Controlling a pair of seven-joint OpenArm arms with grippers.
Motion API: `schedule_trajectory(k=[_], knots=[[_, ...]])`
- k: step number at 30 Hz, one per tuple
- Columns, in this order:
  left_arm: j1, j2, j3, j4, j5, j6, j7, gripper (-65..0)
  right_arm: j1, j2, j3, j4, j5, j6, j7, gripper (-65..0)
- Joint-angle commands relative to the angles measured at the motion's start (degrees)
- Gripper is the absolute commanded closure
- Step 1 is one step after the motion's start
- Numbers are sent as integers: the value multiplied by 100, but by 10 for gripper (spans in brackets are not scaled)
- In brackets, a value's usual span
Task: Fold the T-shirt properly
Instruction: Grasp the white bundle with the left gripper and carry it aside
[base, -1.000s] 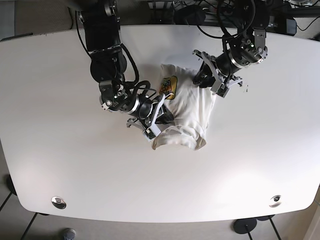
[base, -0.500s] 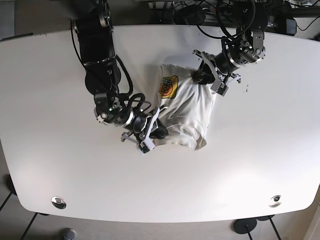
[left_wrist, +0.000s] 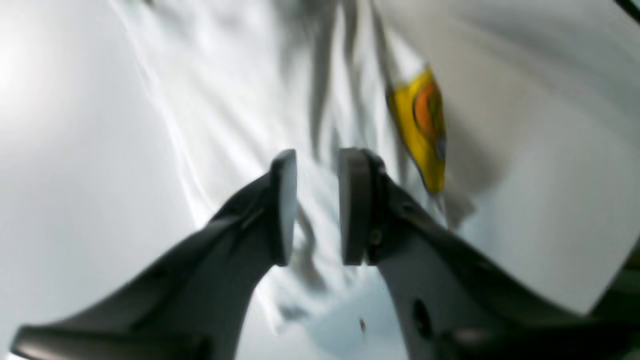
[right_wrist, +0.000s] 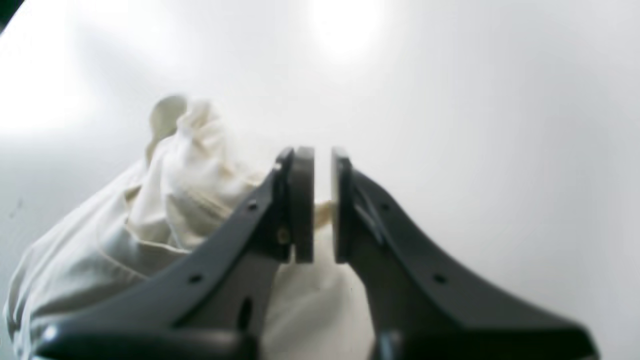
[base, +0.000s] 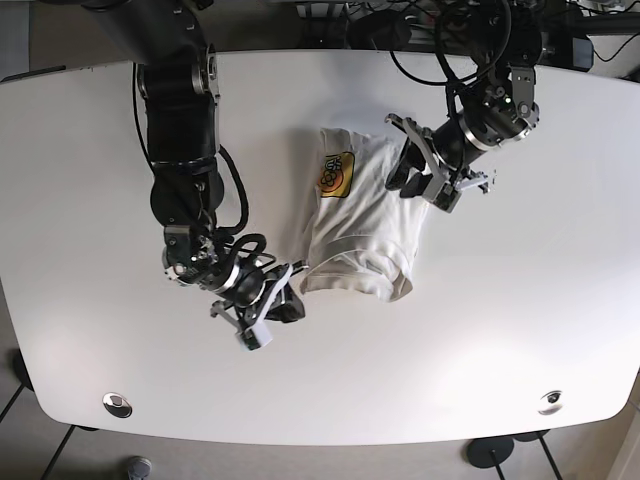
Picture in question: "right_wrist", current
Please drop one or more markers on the white printed T-shirt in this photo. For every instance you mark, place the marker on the white printed T-shirt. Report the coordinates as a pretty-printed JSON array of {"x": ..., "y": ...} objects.
[{"x": 157, "y": 212}]

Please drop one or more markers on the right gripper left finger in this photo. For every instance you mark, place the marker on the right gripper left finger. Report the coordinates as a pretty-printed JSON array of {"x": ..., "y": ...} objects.
[{"x": 210, "y": 305}]

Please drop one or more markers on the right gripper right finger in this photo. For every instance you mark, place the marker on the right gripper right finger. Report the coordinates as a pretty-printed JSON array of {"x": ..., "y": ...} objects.
[{"x": 423, "y": 304}]

